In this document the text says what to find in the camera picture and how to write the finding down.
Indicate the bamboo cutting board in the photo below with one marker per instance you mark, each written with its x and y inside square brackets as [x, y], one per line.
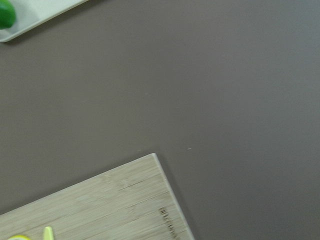
[133, 201]

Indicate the yellow plastic knife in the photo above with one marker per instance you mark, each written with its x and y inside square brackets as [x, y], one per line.
[48, 233]

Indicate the cream rabbit tray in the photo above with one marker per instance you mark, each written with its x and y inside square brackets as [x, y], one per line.
[32, 13]

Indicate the lemon slice stack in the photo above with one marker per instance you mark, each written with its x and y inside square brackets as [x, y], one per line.
[19, 237]

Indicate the green lime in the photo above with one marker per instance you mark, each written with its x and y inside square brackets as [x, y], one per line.
[7, 14]

